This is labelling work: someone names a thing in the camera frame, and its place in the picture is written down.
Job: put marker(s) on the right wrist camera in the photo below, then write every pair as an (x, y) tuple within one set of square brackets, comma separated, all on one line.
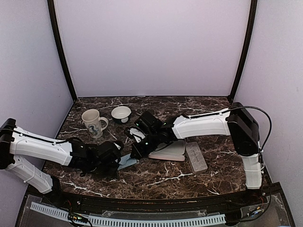
[(134, 133)]

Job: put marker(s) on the beige ceramic mug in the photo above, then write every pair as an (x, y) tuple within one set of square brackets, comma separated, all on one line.
[(94, 123)]

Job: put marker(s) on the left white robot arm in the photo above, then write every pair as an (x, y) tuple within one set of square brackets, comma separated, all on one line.
[(16, 143)]

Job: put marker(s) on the white slotted cable duct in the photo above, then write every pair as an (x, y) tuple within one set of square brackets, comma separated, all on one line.
[(127, 221)]

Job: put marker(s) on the black frame right post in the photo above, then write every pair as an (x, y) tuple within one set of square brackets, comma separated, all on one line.
[(245, 50)]

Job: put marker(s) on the black frame left post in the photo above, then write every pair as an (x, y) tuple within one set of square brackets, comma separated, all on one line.
[(60, 50)]

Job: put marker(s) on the small circuit board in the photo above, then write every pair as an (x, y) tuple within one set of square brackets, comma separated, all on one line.
[(76, 217)]

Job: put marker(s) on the black frame post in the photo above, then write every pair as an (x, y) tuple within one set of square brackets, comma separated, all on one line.
[(60, 50), (245, 50)]

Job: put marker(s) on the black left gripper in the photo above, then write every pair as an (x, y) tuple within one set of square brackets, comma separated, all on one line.
[(110, 174)]

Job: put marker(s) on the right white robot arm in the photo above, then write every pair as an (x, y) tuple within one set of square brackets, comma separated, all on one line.
[(235, 121)]

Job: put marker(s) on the white bowl dark exterior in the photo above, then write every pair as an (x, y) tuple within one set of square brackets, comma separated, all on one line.
[(121, 114)]

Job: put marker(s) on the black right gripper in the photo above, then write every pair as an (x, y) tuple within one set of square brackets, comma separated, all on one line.
[(141, 153)]

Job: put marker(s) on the pink glasses case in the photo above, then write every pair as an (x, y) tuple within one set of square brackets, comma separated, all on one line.
[(173, 152)]

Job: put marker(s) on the black front table rail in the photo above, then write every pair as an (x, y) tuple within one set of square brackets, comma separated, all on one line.
[(84, 203)]

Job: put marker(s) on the grey case teal lining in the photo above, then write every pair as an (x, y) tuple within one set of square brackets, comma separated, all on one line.
[(196, 158)]

